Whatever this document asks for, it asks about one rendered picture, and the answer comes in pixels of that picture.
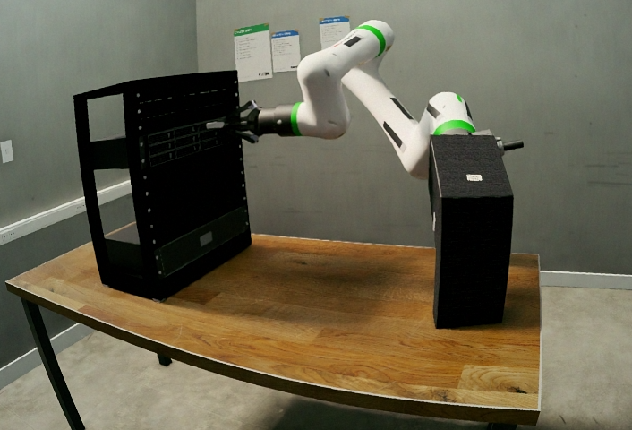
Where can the black server rack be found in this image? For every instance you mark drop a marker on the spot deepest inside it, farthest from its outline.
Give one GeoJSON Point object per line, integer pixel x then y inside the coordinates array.
{"type": "Point", "coordinates": [191, 211]}

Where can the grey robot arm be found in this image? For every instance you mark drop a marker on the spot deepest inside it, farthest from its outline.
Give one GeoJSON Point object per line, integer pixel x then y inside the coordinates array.
{"type": "Point", "coordinates": [324, 112]}

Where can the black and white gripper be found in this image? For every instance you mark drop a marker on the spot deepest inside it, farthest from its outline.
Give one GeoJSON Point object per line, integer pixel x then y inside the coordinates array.
{"type": "Point", "coordinates": [261, 118]}

